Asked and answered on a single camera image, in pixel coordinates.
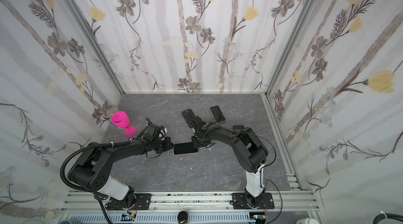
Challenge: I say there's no salmon pink phone case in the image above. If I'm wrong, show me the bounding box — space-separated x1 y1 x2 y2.
173 141 199 156

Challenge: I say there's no black phone case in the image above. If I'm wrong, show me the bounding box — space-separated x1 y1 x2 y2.
182 109 196 129
233 125 245 130

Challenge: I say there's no light blue phone case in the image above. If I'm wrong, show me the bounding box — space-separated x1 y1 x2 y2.
209 105 227 124

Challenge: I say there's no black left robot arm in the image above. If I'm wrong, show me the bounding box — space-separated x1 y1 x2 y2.
60 118 174 210

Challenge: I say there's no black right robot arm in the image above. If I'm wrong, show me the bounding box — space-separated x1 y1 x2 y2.
182 109 269 208

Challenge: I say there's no pink silicone cup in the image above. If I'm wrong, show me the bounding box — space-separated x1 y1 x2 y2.
111 111 137 137

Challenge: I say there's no black round knob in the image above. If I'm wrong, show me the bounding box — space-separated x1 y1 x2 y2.
177 211 189 224

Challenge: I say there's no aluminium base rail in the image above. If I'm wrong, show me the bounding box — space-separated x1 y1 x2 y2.
59 190 320 216

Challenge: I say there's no white slotted cable duct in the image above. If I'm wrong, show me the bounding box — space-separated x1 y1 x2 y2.
69 212 256 224

